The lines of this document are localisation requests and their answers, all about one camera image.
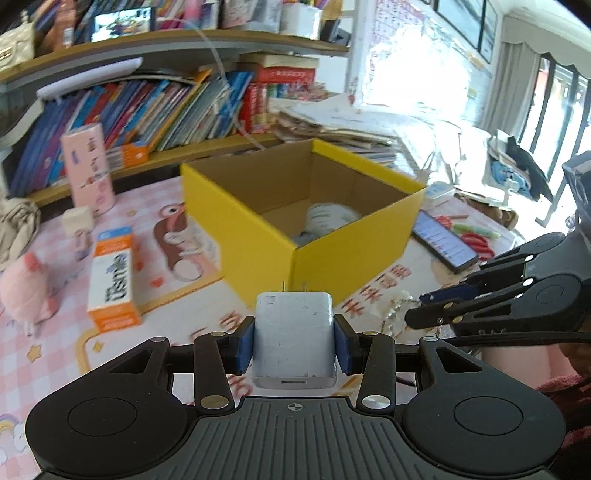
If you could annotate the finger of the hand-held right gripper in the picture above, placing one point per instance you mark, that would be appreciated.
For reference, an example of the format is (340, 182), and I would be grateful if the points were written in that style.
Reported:
(443, 314)
(455, 290)

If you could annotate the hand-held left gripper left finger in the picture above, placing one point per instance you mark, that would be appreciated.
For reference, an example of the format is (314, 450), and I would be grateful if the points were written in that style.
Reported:
(244, 344)

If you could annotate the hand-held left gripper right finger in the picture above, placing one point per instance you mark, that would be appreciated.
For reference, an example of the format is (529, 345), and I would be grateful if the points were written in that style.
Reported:
(344, 344)

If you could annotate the white charger plug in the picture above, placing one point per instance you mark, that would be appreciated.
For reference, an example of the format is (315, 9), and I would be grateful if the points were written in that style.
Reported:
(293, 337)

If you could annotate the yellow cardboard box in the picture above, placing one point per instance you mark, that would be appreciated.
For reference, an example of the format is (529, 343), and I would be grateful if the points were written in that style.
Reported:
(351, 258)

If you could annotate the grey adhesive tape roll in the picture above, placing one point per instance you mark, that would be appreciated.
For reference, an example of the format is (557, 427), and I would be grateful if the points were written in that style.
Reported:
(330, 217)

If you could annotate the orange white toothpaste box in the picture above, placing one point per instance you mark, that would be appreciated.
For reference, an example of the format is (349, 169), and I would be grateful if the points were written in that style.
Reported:
(113, 281)

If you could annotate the pink plush toy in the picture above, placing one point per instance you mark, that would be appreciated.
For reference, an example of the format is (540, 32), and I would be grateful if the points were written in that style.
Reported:
(27, 290)

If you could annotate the pink checked desktop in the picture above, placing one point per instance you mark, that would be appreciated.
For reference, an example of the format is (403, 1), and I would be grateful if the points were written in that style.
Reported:
(51, 350)

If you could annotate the black smartphone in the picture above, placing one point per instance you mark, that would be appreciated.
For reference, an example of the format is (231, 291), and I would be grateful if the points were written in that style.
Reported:
(443, 242)

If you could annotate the red plastic item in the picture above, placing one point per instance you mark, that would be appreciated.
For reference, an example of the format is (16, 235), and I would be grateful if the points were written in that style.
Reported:
(480, 244)

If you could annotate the green plastic stick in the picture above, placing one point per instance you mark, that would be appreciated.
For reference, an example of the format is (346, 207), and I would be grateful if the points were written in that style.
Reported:
(475, 230)

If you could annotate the person's red fleece clothing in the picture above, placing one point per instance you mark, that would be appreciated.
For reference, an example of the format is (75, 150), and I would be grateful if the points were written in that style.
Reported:
(568, 406)

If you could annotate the dark cloth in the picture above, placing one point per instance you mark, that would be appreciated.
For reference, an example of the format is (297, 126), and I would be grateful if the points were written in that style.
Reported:
(526, 166)

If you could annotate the small purple hourglass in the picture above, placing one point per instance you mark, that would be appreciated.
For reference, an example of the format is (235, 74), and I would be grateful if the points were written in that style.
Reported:
(82, 244)

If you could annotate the stack of papers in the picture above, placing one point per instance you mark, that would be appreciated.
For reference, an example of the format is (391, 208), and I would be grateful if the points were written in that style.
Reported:
(341, 124)

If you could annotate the small cream cube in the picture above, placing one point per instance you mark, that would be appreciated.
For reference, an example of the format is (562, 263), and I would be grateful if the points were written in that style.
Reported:
(78, 220)

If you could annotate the small orange box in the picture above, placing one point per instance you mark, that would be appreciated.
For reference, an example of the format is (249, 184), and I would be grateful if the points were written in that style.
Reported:
(131, 156)

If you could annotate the pink sticker canister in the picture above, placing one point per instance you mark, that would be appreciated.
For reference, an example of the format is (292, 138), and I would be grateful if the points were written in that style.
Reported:
(87, 170)

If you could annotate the row of colourful books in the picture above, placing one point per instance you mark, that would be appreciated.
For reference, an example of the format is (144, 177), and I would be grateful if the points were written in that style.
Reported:
(152, 120)

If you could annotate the beige cloth bag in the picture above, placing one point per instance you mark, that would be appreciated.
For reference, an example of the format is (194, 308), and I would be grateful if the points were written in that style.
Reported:
(16, 230)

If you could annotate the small black device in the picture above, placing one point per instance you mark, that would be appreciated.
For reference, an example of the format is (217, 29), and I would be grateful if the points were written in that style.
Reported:
(334, 31)

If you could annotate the wooden bookshelf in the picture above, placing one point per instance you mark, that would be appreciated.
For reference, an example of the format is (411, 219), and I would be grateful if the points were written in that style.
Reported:
(184, 44)

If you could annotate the white lamp bar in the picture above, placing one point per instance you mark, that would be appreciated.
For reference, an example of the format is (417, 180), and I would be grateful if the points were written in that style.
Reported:
(87, 78)

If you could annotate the pen holder with pens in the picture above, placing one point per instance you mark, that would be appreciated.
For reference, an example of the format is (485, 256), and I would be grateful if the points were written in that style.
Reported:
(249, 14)

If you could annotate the phone with lit screen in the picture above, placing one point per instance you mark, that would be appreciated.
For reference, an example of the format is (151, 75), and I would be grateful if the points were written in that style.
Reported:
(122, 21)

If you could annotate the cream quilted handbag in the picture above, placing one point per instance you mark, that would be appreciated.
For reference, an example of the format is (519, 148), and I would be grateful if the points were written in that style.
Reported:
(16, 46)

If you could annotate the wall poster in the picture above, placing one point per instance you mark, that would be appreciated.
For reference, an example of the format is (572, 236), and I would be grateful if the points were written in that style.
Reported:
(415, 41)

